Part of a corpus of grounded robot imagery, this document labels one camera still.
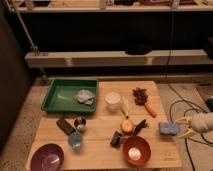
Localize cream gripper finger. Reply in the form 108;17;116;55
178;128;196;139
175;116;192;124

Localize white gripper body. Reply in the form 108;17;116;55
190;113;213;133

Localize blue sponge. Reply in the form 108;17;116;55
159;122;180;135

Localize dark green vegetable toy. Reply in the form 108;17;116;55
134;119;147;135

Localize orange bowl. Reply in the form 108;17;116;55
122;136;151;166

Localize yellow round fruit toy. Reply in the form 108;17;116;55
120;119;134;134

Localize cream stick utensil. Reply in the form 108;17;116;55
121;96;129;119

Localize white plastic cup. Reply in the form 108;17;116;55
105;92;121;112

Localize crumpled grey cloth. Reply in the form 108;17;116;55
76;89;95;105

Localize small metal can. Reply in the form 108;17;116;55
74;117;86;132

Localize blue cup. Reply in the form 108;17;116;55
68;132;83;150

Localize green plastic tray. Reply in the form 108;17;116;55
41;78;99;114

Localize purple bowl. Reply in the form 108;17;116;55
30;143;64;171

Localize white shelf rack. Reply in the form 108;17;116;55
6;0;213;68

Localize brush with orange handle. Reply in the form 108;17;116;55
133;87;157;118

